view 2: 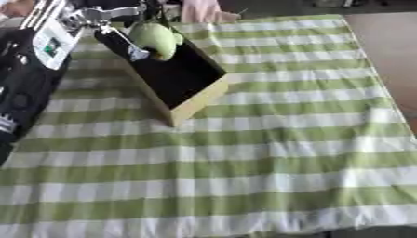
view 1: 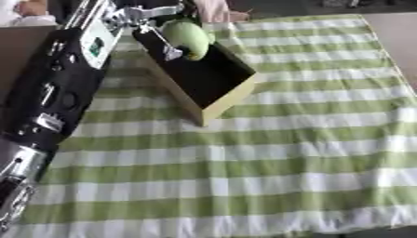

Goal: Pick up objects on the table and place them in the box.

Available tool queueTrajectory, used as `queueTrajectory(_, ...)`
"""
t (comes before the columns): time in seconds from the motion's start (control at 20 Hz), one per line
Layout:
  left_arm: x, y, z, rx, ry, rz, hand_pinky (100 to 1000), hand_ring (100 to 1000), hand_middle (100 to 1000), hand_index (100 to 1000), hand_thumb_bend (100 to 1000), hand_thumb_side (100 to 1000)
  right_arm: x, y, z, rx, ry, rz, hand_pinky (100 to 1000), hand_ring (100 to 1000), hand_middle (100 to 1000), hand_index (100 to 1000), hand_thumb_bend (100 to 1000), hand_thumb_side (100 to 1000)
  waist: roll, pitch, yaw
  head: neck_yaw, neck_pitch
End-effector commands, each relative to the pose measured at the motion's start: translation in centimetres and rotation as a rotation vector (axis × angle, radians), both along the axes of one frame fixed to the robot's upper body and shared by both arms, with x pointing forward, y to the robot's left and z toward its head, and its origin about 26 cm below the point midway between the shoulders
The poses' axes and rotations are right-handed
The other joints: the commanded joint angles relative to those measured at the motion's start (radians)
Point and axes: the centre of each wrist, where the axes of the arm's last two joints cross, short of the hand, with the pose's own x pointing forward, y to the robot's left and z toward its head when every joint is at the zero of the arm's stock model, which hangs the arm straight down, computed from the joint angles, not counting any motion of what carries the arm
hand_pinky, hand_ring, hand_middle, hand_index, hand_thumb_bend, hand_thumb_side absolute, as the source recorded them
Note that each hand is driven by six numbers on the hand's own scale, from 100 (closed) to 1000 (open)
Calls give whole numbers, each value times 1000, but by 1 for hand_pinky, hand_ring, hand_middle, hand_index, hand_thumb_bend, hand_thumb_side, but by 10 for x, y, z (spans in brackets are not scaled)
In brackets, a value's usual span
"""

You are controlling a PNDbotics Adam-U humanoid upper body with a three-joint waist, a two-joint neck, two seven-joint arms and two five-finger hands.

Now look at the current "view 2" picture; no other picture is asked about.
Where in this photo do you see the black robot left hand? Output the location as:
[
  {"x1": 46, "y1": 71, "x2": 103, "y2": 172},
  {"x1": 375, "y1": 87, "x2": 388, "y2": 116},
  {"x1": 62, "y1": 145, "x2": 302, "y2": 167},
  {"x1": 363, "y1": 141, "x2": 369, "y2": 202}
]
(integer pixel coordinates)
[{"x1": 94, "y1": 1, "x2": 171, "y2": 62}]

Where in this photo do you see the pale green toy fruit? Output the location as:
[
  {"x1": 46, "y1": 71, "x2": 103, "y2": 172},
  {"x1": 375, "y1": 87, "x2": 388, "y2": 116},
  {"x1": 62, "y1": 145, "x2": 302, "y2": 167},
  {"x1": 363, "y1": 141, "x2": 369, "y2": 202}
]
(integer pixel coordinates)
[{"x1": 127, "y1": 21, "x2": 186, "y2": 61}]

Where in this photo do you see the tan cardboard box black inside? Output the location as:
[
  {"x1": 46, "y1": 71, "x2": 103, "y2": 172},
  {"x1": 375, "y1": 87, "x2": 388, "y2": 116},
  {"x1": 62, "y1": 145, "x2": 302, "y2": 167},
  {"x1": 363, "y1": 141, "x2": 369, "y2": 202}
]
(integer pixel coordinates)
[{"x1": 94, "y1": 27, "x2": 230, "y2": 128}]

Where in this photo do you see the person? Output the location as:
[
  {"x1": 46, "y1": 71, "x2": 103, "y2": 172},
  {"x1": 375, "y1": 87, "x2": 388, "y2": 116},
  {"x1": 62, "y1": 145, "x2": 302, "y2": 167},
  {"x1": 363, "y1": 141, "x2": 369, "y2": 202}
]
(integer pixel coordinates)
[{"x1": 179, "y1": 0, "x2": 241, "y2": 24}]

